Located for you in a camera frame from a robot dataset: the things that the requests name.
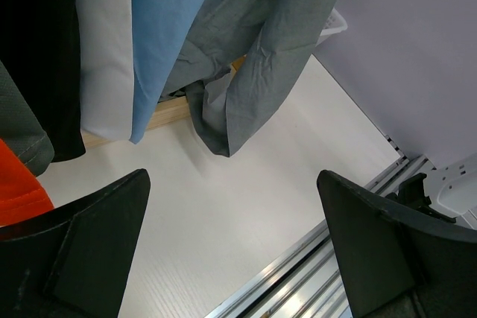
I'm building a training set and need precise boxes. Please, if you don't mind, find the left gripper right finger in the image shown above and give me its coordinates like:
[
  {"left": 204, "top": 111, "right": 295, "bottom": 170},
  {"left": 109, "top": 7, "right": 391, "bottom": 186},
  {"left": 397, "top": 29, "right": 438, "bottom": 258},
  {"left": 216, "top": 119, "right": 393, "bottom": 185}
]
[{"left": 317, "top": 171, "right": 476, "bottom": 317}]

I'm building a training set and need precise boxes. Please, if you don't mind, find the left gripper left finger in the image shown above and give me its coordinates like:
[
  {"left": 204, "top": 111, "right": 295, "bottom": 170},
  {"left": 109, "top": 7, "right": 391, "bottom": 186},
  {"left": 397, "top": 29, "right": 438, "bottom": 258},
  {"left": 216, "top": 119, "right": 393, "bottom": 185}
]
[{"left": 1, "top": 169, "right": 151, "bottom": 317}]

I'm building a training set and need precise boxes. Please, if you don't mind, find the light blue shirt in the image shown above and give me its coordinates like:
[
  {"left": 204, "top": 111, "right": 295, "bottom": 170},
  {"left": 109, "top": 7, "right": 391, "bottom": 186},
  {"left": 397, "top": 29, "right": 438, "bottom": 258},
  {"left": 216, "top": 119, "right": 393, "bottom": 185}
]
[{"left": 130, "top": 0, "right": 204, "bottom": 144}]

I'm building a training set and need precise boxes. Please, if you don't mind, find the grey shirt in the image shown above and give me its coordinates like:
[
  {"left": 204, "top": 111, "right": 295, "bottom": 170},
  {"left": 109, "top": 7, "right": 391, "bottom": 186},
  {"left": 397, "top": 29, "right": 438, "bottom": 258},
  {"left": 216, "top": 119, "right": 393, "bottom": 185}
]
[{"left": 163, "top": 0, "right": 337, "bottom": 157}]

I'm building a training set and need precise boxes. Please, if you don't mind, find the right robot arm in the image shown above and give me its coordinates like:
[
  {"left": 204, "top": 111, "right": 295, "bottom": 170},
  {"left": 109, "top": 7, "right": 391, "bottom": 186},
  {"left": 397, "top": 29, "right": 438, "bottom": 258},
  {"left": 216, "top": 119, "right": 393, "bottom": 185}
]
[{"left": 376, "top": 154, "right": 476, "bottom": 230}]

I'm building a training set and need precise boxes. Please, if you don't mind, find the orange shirt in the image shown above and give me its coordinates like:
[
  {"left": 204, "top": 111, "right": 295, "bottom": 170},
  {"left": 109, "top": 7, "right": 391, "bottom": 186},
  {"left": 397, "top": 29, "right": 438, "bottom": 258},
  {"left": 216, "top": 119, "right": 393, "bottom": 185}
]
[{"left": 0, "top": 140, "right": 54, "bottom": 226}]

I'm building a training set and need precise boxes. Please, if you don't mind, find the dark grey t-shirt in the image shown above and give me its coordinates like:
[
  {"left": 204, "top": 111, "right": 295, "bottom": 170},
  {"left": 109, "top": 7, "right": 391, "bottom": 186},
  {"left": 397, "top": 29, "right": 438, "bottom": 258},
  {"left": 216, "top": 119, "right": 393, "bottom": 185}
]
[{"left": 1, "top": 63, "right": 54, "bottom": 177}]

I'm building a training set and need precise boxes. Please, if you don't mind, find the black shirt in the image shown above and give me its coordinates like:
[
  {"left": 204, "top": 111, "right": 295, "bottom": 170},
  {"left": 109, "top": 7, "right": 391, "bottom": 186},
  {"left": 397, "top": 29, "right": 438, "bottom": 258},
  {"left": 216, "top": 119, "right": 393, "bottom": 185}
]
[{"left": 1, "top": 0, "right": 86, "bottom": 162}]

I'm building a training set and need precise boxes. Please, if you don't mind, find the white shirt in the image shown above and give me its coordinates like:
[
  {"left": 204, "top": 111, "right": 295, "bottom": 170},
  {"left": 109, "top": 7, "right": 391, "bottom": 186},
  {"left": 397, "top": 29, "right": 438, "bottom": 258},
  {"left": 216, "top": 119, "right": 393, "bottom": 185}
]
[{"left": 76, "top": 0, "right": 134, "bottom": 141}]

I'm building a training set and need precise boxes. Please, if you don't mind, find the wooden clothes rack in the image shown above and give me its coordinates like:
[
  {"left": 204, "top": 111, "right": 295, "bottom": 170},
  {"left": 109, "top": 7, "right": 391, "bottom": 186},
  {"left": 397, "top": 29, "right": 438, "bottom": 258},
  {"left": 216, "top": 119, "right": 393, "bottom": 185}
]
[{"left": 81, "top": 54, "right": 247, "bottom": 148}]

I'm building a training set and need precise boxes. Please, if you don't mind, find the white plastic basket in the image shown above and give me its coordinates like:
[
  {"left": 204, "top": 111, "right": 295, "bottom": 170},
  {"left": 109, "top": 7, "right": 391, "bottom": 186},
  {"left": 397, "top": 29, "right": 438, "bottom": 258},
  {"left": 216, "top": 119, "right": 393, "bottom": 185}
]
[{"left": 316, "top": 8, "right": 348, "bottom": 45}]

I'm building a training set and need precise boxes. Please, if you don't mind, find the aluminium rail frame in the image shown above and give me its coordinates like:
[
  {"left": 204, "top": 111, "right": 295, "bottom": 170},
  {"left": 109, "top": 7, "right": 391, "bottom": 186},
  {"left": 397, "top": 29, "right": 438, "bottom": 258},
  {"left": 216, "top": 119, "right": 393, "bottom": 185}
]
[{"left": 200, "top": 135, "right": 433, "bottom": 318}]

